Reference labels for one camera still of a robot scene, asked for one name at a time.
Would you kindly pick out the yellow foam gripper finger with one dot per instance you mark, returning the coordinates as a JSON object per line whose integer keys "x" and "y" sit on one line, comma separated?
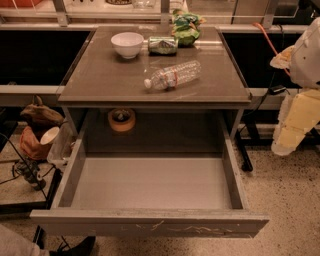
{"x": 283, "y": 60}
{"x": 298, "y": 115}

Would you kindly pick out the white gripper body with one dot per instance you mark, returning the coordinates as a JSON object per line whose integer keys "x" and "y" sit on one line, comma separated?
{"x": 307, "y": 62}

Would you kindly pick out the clear plastic water bottle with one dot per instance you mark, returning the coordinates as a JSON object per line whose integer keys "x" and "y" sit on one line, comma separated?
{"x": 173, "y": 76}

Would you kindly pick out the open grey top drawer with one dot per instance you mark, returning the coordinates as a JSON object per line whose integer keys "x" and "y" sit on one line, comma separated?
{"x": 173, "y": 174}

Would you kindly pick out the grey cabinet with top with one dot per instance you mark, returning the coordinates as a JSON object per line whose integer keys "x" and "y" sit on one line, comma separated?
{"x": 154, "y": 103}

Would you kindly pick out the black power adapter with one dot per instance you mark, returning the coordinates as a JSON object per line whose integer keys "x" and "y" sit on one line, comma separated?
{"x": 275, "y": 90}

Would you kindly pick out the green chip bag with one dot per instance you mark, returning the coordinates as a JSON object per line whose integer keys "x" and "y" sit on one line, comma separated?
{"x": 186, "y": 27}

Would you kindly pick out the green soda can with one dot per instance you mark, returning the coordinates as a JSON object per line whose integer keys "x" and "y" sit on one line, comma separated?
{"x": 162, "y": 45}

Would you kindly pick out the white ceramic bowl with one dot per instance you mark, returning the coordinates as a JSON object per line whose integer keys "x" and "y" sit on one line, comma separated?
{"x": 127, "y": 44}

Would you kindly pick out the brown tape roll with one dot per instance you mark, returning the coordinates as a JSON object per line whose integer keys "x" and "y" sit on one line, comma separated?
{"x": 121, "y": 119}

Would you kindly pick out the clear plastic container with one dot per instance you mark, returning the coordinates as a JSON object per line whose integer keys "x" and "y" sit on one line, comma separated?
{"x": 61, "y": 148}

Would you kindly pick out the black shoe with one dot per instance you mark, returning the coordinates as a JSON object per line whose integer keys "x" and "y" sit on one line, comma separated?
{"x": 84, "y": 248}

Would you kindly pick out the brown cloth bag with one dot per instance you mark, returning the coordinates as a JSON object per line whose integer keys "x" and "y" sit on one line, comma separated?
{"x": 37, "y": 114}

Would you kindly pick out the grey trouser leg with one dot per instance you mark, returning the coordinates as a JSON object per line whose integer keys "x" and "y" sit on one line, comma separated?
{"x": 13, "y": 244}

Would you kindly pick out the black cable bundle device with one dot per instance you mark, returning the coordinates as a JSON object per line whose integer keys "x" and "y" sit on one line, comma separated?
{"x": 29, "y": 169}

